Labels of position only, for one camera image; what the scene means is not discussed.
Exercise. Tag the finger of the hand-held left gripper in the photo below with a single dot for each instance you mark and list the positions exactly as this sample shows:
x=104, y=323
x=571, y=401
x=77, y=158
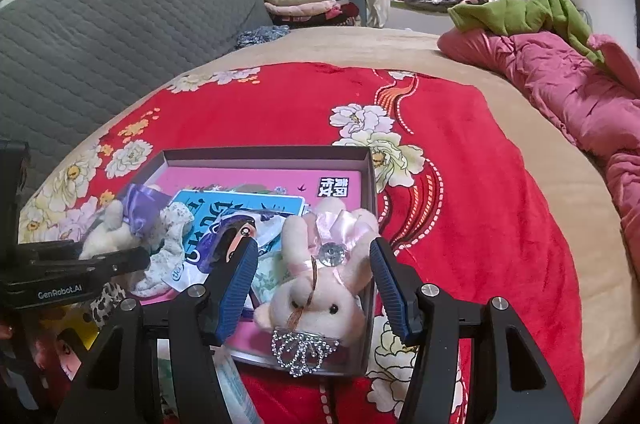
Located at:
x=120, y=260

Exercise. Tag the dark red folded blanket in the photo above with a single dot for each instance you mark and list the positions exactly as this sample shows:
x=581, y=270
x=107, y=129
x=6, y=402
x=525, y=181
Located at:
x=345, y=16

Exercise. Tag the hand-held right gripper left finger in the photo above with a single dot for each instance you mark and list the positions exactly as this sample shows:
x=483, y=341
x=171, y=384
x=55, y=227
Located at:
x=235, y=284

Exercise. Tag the pink quilt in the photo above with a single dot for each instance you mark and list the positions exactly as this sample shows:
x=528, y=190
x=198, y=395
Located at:
x=550, y=73

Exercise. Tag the green tissue packet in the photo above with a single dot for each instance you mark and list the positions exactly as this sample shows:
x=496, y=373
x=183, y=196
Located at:
x=235, y=384
x=267, y=276

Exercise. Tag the blue patterned cloth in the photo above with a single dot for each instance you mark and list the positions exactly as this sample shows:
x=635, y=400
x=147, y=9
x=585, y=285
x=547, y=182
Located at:
x=262, y=36

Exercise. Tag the pink shallow box tray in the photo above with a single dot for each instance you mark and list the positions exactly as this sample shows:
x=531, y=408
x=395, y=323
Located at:
x=367, y=184

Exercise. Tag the leopard print scrunchie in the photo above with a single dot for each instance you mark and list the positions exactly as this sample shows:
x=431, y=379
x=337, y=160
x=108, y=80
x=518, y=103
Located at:
x=107, y=304

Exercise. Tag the grey quilted headboard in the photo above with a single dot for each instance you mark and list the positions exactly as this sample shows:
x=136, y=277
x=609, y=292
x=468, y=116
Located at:
x=100, y=43

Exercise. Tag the purple cartoon face packet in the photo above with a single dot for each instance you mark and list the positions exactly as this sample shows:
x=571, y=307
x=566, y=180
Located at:
x=220, y=229

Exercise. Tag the green cloth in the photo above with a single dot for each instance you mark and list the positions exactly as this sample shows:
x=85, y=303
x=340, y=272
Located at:
x=505, y=13

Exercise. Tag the pink folded blanket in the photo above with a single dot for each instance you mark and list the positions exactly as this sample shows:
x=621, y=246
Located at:
x=300, y=9

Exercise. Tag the red floral blanket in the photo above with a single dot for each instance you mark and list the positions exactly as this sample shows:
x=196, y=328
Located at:
x=300, y=103

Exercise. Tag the cream bunny plush purple bow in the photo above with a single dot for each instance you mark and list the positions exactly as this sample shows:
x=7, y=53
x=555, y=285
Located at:
x=107, y=229

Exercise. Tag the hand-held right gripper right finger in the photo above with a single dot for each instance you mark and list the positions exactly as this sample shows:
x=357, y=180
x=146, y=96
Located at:
x=395, y=294

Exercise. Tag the pink bunny plush with tiara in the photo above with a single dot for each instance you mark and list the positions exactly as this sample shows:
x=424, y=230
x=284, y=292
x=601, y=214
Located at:
x=320, y=299

